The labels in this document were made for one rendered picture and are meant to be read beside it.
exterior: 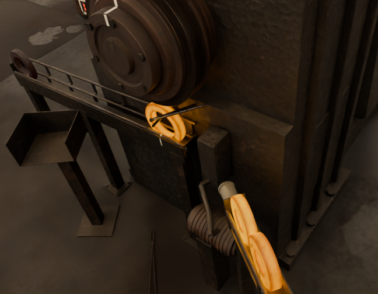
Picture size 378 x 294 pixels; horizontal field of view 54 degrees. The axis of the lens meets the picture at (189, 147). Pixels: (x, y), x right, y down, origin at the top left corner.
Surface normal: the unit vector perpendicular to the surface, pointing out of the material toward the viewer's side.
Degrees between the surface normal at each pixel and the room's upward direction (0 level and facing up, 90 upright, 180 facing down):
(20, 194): 0
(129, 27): 36
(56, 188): 0
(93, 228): 0
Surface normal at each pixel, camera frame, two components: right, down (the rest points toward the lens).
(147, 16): 0.08, 0.02
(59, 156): -0.22, -0.69
